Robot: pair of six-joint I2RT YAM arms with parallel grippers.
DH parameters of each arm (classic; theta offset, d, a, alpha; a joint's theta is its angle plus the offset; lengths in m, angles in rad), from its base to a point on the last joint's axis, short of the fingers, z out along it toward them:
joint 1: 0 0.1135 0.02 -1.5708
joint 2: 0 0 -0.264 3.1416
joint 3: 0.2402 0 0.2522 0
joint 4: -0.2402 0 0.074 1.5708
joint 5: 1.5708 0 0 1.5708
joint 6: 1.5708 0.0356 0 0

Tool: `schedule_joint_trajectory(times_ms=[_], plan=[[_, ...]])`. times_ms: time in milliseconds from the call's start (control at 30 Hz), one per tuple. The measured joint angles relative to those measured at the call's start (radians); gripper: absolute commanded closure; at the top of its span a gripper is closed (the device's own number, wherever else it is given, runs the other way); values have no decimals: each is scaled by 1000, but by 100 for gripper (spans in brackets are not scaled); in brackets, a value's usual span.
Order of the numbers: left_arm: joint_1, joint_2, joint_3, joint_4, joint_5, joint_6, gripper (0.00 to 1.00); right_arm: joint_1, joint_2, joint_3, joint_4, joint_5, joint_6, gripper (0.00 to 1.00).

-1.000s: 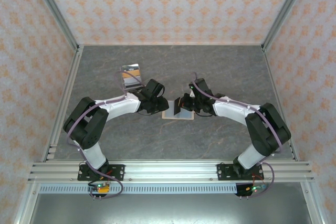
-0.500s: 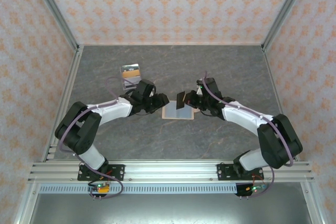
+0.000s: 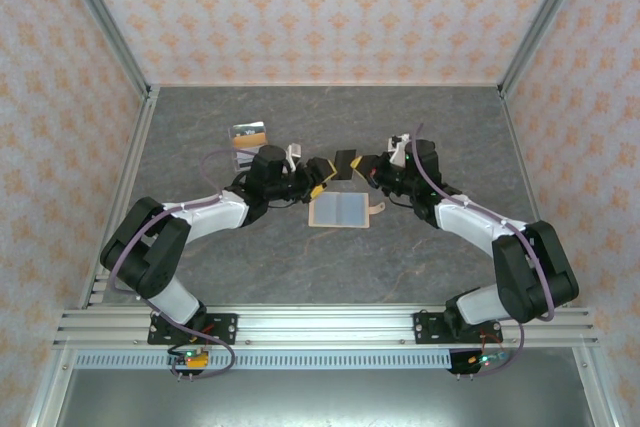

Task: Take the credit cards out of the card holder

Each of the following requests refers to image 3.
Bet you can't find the small wooden cutting board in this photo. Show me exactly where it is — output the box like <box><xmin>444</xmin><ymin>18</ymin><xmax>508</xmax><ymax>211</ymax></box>
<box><xmin>307</xmin><ymin>191</ymin><xmax>386</xmax><ymax>230</ymax></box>

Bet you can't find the small circuit board green LED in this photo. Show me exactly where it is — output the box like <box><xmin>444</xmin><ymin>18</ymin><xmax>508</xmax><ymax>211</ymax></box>
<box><xmin>467</xmin><ymin>351</ymin><xmax>511</xmax><ymax>368</ymax></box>

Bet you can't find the circuit board with yellow connector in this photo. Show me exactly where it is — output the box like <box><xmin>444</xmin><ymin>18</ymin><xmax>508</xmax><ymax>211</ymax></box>
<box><xmin>167</xmin><ymin>346</ymin><xmax>211</xmax><ymax>371</ymax></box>

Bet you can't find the grey metal panel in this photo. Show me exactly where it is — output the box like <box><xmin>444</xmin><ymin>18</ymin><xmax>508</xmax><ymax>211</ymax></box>
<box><xmin>54</xmin><ymin>369</ymin><xmax>591</xmax><ymax>427</ymax></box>

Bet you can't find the aluminium table side rail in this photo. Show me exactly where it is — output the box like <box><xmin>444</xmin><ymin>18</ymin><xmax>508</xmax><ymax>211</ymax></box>
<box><xmin>77</xmin><ymin>86</ymin><xmax>161</xmax><ymax>309</ymax></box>
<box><xmin>498</xmin><ymin>86</ymin><xmax>571</xmax><ymax>309</ymax></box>

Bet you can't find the horizontal aluminium base rail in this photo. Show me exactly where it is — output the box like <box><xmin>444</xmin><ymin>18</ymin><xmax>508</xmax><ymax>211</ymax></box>
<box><xmin>52</xmin><ymin>304</ymin><xmax>599</xmax><ymax>349</ymax></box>

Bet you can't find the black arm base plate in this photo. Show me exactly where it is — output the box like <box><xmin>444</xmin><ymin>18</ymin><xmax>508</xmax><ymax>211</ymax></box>
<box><xmin>413</xmin><ymin>311</ymin><xmax>504</xmax><ymax>346</ymax></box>
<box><xmin>147</xmin><ymin>313</ymin><xmax>239</xmax><ymax>346</ymax></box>

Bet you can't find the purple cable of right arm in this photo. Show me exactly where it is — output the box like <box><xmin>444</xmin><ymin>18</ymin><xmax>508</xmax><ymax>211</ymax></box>
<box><xmin>412</xmin><ymin>122</ymin><xmax>557</xmax><ymax>378</ymax></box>

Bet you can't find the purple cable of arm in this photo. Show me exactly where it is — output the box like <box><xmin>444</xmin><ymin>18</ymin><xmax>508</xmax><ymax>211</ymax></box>
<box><xmin>412</xmin><ymin>122</ymin><xmax>557</xmax><ymax>378</ymax></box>
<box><xmin>108</xmin><ymin>148</ymin><xmax>262</xmax><ymax>382</ymax></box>

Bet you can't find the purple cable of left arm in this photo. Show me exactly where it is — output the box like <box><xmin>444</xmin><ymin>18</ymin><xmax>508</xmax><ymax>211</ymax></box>
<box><xmin>108</xmin><ymin>148</ymin><xmax>262</xmax><ymax>382</ymax></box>

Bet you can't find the grey slotted cable duct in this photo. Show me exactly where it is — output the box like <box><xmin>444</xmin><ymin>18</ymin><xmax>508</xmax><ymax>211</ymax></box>
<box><xmin>74</xmin><ymin>350</ymin><xmax>454</xmax><ymax>371</ymax></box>

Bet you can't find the aluminium corner post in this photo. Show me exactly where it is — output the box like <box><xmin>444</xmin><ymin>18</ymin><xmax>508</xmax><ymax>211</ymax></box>
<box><xmin>52</xmin><ymin>0</ymin><xmax>154</xmax><ymax>98</ymax></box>
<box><xmin>498</xmin><ymin>0</ymin><xmax>596</xmax><ymax>98</ymax></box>

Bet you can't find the aluminium lower frame post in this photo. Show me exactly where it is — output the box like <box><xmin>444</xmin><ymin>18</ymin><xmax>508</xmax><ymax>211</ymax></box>
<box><xmin>24</xmin><ymin>346</ymin><xmax>81</xmax><ymax>427</ymax></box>
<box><xmin>569</xmin><ymin>346</ymin><xmax>621</xmax><ymax>427</ymax></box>

